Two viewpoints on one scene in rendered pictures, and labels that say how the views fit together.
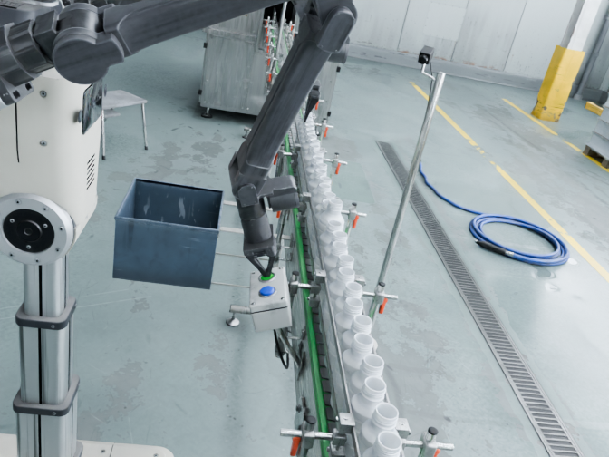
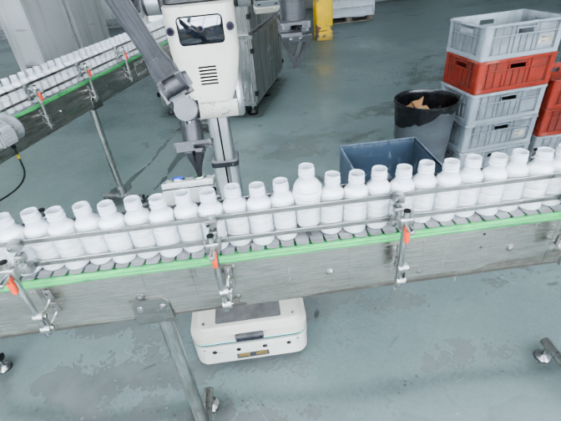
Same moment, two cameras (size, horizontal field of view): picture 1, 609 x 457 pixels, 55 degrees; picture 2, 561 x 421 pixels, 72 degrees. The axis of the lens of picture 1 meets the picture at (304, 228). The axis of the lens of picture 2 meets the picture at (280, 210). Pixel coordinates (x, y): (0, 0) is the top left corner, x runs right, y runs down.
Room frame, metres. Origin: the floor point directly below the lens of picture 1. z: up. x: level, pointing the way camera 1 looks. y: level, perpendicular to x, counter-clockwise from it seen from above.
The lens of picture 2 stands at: (1.42, -0.88, 1.63)
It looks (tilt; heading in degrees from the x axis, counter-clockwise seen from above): 34 degrees down; 96
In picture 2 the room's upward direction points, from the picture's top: 5 degrees counter-clockwise
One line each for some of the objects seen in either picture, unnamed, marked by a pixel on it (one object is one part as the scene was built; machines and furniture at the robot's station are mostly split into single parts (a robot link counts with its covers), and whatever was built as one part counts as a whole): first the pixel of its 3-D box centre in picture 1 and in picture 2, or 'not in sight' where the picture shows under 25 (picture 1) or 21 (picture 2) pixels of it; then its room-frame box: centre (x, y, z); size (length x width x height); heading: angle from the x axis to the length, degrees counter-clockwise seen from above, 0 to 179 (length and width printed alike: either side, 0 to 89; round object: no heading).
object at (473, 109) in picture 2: not in sight; (488, 97); (2.78, 2.13, 0.55); 0.61 x 0.41 x 0.22; 16
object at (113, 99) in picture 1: (101, 118); not in sight; (4.47, 1.79, 0.21); 0.61 x 0.47 x 0.41; 62
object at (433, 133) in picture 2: not in sight; (420, 139); (2.25, 1.94, 0.32); 0.45 x 0.45 x 0.64
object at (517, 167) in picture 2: (310, 168); (512, 180); (1.93, 0.02, 1.08); 0.06 x 0.06 x 0.17
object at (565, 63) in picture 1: (556, 83); not in sight; (9.51, -3.40, 0.55); 0.40 x 0.40 x 1.10; 9
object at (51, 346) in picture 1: (47, 374); (232, 197); (1.06, 0.54, 0.74); 0.11 x 0.11 x 0.40; 9
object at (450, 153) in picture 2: not in sight; (477, 149); (2.78, 2.13, 0.11); 0.61 x 0.41 x 0.22; 15
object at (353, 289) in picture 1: (345, 318); (164, 225); (1.05, -0.13, 1.08); 0.06 x 0.06 x 0.17
